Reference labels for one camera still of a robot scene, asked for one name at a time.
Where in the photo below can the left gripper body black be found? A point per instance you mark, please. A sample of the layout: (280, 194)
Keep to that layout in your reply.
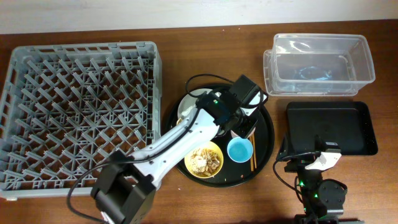
(246, 126)

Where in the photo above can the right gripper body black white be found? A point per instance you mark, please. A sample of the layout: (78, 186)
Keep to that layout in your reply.
(294, 167)

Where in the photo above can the pink cup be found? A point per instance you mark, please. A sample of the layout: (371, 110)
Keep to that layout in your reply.
(234, 133)

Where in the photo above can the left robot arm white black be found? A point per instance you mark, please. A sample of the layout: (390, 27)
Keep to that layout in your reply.
(125, 189)

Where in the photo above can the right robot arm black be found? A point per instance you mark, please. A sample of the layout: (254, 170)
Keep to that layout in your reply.
(322, 199)

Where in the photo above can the grey plastic dishwasher rack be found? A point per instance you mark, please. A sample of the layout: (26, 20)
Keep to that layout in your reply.
(66, 108)

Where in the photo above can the wooden chopstick right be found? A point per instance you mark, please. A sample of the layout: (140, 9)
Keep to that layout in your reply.
(254, 155)

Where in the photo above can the wooden chopstick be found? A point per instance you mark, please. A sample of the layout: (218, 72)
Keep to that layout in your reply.
(251, 155)
(254, 155)

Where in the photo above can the blue cup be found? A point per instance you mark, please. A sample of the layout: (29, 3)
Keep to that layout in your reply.
(239, 150)

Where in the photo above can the wooden chopstick left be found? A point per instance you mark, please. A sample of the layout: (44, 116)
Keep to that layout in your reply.
(251, 155)

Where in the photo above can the black rectangular tray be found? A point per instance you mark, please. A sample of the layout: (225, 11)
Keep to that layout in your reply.
(345, 123)

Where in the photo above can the round black serving tray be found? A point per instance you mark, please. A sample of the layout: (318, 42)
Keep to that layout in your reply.
(233, 173)

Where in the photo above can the yellow bowl with food scraps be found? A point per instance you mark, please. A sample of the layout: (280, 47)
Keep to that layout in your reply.
(205, 161)

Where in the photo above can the grey ceramic plate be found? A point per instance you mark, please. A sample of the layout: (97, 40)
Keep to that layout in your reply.
(188, 103)

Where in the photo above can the clear plastic bin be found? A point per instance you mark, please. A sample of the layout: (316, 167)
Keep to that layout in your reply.
(305, 64)

